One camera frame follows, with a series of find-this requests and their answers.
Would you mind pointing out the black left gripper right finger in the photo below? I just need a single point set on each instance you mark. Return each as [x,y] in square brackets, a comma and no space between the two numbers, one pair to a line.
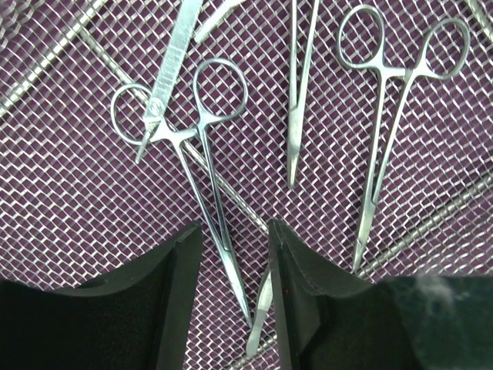
[327,318]

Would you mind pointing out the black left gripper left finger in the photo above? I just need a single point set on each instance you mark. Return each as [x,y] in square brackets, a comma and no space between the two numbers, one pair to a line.
[133,317]

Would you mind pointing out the steel blunt tweezers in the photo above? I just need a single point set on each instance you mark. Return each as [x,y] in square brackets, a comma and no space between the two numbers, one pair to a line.
[298,91]

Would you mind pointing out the metal mesh tray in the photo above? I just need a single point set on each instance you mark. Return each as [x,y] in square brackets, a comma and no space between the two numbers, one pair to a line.
[75,203]

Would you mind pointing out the steel scalpel handle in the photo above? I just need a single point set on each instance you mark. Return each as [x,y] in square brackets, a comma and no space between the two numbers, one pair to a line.
[169,69]

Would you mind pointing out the steel scissors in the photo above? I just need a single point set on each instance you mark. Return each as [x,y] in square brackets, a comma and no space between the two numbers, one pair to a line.
[264,301]

